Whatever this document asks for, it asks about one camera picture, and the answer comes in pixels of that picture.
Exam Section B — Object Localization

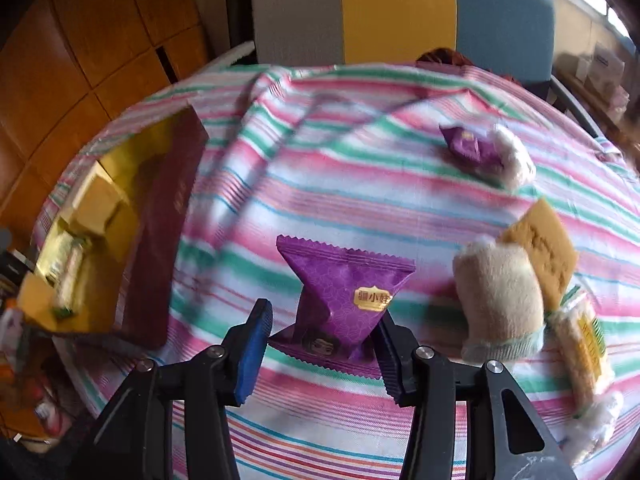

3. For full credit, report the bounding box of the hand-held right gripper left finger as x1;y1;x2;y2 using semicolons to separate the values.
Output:
75;298;274;480

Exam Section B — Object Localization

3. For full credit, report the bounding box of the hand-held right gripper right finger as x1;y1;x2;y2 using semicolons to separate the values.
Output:
375;310;576;480

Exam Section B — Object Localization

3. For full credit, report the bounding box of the purple snack packet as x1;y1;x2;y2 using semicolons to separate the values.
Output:
439;124;503;178
267;234;417;375

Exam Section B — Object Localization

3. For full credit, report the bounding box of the cream sock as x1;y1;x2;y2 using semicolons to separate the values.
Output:
452;237;546;365

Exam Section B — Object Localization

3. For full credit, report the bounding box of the maroon and gold tin box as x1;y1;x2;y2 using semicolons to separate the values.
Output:
17;105;210;352

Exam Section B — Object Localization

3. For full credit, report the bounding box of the yellow sponge block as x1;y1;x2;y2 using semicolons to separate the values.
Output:
500;199;580;311

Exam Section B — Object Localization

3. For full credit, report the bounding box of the clear cracker packet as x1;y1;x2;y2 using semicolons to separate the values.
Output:
547;287;617;418
47;232;93;318

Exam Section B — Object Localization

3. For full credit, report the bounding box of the white cotton ball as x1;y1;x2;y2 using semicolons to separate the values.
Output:
487;124;537;192

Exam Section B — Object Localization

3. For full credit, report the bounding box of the striped tablecloth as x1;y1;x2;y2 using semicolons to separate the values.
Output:
30;62;640;480

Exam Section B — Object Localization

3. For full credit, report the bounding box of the white foam board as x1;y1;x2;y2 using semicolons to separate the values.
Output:
210;40;256;68

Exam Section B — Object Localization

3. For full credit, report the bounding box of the wooden side shelf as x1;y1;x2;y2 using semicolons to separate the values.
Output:
555;52;640;161

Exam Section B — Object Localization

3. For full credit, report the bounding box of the wooden wardrobe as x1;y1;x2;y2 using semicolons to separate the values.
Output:
0;0;211;241

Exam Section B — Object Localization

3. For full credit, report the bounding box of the grey yellow blue chair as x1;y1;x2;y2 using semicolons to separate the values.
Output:
250;0;603;138

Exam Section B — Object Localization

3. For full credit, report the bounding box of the black rolled mat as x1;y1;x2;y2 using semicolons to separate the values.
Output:
223;0;256;46

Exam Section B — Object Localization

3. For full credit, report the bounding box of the white carton box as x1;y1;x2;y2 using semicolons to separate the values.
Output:
590;42;626;91

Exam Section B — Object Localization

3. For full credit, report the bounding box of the window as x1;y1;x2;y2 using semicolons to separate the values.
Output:
500;0;633;41

